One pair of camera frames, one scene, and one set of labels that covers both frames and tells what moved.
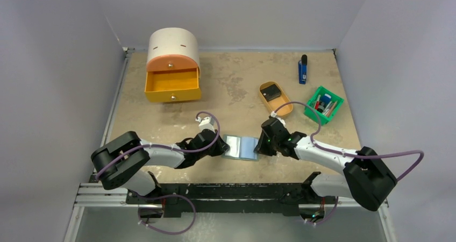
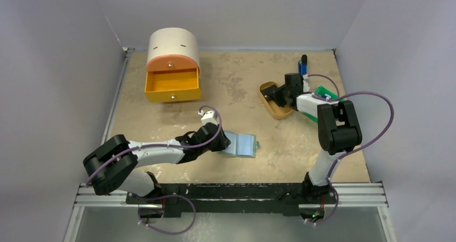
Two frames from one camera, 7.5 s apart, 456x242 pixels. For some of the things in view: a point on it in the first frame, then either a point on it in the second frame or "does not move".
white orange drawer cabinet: (172, 48) does not move
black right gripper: (265, 144) -> (282, 94)
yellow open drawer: (172, 85) does not move
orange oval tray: (273, 105) does not move
